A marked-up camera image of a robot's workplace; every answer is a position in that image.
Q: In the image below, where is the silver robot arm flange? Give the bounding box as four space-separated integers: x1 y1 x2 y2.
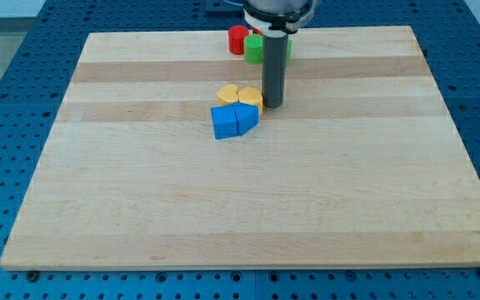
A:
243 0 319 38

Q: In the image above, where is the yellow heart block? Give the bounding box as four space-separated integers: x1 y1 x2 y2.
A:
217 84 239 106

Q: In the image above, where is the blue cube block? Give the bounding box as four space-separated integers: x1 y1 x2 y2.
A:
211 105 238 140

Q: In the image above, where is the green block behind rod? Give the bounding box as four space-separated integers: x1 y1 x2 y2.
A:
286 39 293 64

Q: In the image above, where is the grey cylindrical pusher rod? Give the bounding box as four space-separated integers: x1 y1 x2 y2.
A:
262 34 288 108

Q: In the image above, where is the green cylinder block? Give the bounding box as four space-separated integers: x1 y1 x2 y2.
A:
243 34 263 64

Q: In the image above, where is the blue pentagon block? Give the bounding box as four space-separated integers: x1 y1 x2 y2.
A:
232 102 259 136

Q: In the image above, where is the red block behind rod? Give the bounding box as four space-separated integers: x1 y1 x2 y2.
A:
252 27 263 35

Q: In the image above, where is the yellow rounded block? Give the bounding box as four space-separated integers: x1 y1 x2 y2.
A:
237 87 264 115

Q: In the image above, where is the red cylinder block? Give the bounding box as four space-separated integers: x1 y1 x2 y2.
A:
227 25 249 55

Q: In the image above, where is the light wooden board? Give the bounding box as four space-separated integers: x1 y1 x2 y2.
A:
0 26 480 271

